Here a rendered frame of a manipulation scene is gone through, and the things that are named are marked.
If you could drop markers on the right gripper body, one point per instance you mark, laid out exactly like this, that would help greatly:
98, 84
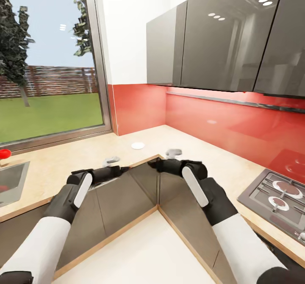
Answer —
165, 165

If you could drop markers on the drop in sink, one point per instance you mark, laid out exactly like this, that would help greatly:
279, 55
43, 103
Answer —
12, 180

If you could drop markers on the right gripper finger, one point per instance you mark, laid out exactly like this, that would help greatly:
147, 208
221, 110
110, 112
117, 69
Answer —
152, 165

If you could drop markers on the fixed window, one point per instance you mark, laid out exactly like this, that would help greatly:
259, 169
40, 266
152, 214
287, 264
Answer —
53, 81

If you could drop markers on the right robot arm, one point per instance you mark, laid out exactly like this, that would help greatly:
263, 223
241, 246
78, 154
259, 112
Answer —
250, 260

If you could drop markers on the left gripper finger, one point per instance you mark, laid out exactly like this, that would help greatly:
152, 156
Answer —
124, 169

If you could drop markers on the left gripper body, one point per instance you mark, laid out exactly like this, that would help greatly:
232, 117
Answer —
110, 172

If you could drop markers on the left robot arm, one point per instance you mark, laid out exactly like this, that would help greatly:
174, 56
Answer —
36, 259

